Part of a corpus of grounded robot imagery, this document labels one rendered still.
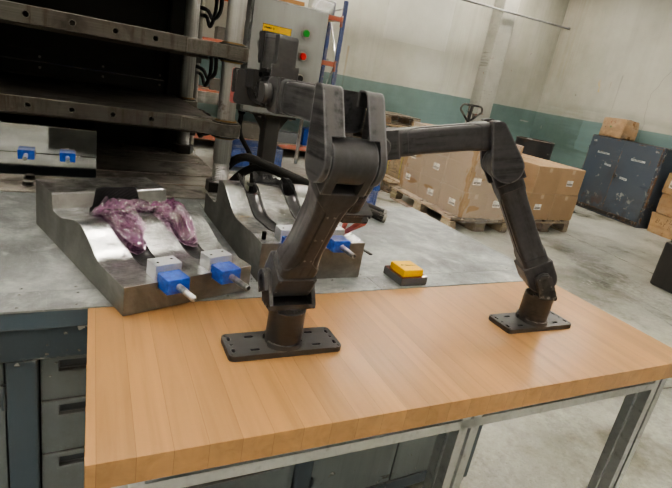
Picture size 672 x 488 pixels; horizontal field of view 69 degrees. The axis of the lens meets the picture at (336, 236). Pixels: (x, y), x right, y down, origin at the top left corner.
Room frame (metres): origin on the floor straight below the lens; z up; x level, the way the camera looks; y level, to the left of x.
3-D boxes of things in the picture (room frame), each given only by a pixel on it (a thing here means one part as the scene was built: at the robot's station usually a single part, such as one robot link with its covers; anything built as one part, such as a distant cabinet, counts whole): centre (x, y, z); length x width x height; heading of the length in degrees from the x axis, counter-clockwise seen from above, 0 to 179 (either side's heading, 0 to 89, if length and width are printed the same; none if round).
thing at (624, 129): (7.63, -3.87, 1.26); 0.42 x 0.33 x 0.29; 23
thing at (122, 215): (1.00, 0.42, 0.90); 0.26 x 0.18 x 0.08; 48
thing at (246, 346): (0.74, 0.06, 0.84); 0.20 x 0.07 x 0.08; 118
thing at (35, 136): (1.66, 1.04, 0.87); 0.50 x 0.27 x 0.17; 31
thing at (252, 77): (0.98, 0.19, 1.26); 0.07 x 0.06 x 0.11; 118
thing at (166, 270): (0.78, 0.26, 0.86); 0.13 x 0.05 x 0.05; 48
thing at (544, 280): (1.02, -0.46, 0.90); 0.09 x 0.06 x 0.06; 2
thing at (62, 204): (1.00, 0.43, 0.86); 0.50 x 0.26 x 0.11; 48
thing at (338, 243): (1.04, -0.01, 0.89); 0.13 x 0.05 x 0.05; 31
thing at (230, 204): (1.25, 0.17, 0.87); 0.50 x 0.26 x 0.14; 31
